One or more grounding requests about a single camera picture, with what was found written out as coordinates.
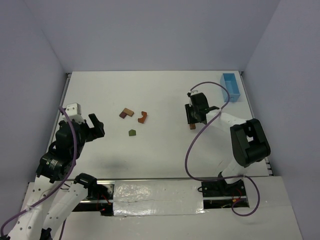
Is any brown wood block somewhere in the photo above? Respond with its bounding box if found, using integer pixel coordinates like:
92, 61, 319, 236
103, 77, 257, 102
189, 123, 196, 130

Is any light brown rectangular block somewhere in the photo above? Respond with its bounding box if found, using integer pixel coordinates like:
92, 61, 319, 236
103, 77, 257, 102
123, 108, 135, 117

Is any blue rectangular box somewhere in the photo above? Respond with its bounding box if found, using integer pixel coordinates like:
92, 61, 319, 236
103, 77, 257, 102
220, 73, 241, 103

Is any orange arch block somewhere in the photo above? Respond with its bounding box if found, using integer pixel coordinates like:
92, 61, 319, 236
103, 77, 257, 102
137, 111, 148, 124

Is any dark red wood block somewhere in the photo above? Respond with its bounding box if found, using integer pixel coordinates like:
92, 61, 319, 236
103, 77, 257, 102
119, 112, 127, 119

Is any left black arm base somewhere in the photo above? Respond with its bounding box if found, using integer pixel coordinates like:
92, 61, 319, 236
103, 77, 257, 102
58, 181, 114, 216

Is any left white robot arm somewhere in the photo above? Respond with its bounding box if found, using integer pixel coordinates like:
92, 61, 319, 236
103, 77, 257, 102
0, 113, 108, 240

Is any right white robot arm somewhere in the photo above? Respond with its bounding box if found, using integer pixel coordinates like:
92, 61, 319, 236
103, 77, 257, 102
184, 91, 271, 195

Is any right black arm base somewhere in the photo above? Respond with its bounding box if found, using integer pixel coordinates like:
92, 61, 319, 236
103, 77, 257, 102
197, 180, 246, 198

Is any green house-shaped block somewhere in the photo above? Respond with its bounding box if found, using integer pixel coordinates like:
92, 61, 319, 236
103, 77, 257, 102
128, 129, 137, 137

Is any silver tape patch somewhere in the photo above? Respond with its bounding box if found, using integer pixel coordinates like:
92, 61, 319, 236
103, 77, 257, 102
113, 180, 205, 217

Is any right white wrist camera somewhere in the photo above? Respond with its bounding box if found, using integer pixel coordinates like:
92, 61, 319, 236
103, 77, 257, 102
187, 90, 200, 99

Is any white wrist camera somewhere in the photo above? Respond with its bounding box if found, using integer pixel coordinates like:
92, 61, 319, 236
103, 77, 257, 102
187, 90, 200, 99
65, 102, 84, 123

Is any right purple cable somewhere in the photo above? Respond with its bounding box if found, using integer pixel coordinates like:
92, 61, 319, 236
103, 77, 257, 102
185, 81, 261, 217

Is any purple cable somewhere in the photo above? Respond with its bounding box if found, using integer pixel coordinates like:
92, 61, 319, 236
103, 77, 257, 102
0, 106, 78, 240
185, 81, 261, 217

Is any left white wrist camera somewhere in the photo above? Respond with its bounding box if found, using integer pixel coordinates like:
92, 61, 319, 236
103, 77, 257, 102
65, 102, 84, 123

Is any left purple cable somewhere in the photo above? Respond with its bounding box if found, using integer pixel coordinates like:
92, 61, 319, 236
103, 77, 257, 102
0, 106, 78, 240

